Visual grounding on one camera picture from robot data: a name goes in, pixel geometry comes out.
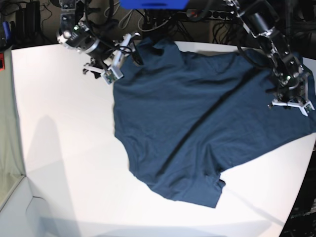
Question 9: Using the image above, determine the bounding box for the blue handled tool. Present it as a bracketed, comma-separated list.
[2, 21, 11, 41]

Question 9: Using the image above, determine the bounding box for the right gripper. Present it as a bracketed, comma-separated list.
[82, 32, 144, 79]

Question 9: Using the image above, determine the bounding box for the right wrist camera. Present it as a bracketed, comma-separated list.
[101, 66, 123, 85]

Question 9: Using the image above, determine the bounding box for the black power strip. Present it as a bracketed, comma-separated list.
[186, 9, 235, 20]

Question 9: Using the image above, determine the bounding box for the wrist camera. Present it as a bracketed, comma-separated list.
[299, 100, 315, 117]
[101, 66, 123, 85]

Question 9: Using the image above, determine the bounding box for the dark blue t-shirt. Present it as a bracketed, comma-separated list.
[113, 38, 316, 208]

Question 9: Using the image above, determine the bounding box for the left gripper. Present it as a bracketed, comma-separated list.
[267, 72, 312, 109]

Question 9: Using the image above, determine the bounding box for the blue plastic box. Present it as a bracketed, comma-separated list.
[119, 0, 189, 9]

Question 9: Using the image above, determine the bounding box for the white bin at left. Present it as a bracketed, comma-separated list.
[0, 48, 50, 237]

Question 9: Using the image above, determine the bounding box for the red box at left edge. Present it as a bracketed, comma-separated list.
[0, 53, 5, 71]

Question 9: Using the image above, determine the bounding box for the white cable loop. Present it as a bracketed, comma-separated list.
[103, 2, 135, 29]

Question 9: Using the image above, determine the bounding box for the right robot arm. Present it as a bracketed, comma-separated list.
[57, 0, 143, 84]

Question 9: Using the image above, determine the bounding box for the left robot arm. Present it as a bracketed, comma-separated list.
[225, 0, 315, 116]

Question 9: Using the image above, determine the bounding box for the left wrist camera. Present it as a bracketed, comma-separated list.
[299, 100, 315, 117]

